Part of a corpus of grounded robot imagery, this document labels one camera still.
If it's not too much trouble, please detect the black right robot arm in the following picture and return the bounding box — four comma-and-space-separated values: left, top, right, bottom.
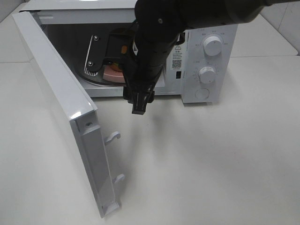
85, 0, 272, 115

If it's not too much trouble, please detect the upper white power knob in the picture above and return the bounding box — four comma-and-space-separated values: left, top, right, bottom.
203, 36, 223, 56

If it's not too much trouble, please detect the white microwave door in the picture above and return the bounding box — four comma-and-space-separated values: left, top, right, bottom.
13, 11, 125, 218

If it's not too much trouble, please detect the round white door button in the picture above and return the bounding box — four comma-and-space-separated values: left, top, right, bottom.
195, 88, 210, 100

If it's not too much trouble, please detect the glass microwave turntable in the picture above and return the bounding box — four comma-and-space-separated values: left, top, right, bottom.
77, 71, 125, 86

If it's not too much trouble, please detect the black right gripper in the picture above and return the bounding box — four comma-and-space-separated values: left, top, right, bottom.
90, 28, 164, 115

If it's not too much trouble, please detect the white microwave oven body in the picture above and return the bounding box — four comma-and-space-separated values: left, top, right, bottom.
19, 0, 237, 103

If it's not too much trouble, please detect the white timer knob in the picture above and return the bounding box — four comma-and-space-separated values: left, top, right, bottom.
198, 67, 217, 84

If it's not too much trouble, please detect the pink round plate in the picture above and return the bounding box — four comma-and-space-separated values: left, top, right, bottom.
103, 66, 125, 83

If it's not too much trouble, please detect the burger with lettuce and cheese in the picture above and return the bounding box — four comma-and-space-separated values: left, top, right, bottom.
110, 63, 122, 72

